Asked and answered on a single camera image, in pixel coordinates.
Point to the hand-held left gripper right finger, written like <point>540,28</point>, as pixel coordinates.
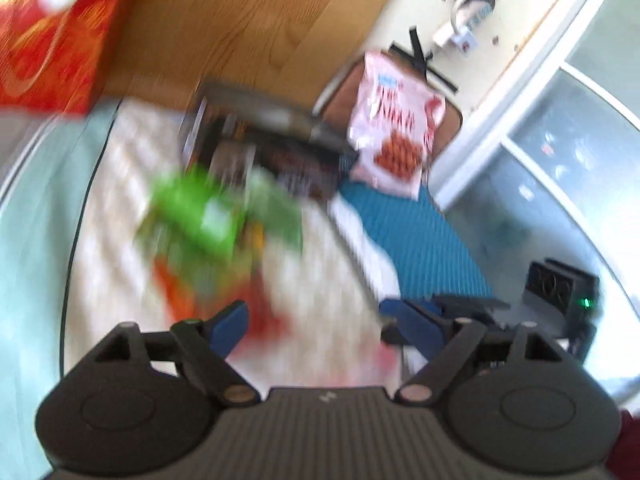
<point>412,327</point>

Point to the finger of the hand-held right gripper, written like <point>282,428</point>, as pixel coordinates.
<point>470,305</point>

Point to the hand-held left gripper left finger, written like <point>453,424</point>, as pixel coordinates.
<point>231,324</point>

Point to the bright green snack packet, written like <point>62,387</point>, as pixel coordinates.
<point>195,210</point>

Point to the orange red snack packet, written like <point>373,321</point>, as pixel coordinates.
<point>260,310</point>

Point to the teal ribbed mat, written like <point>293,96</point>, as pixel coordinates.
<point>425,245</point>

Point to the dark red clothing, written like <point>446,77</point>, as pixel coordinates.
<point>631,445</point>

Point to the white quilted blanket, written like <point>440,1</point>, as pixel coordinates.
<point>125,200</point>

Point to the white framed glass door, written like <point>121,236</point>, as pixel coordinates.
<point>565,125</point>

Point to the brown padded stool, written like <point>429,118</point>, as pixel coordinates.
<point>447,127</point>

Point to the pink snack bag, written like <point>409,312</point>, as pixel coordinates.
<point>395,125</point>

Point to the pale teal bed sheet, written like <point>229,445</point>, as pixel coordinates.
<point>35,240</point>

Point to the black tape strips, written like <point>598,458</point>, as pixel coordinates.
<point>425,62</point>

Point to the white plug adapter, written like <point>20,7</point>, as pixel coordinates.
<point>462,30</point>

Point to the red cardboard box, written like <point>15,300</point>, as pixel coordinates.
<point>55,45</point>

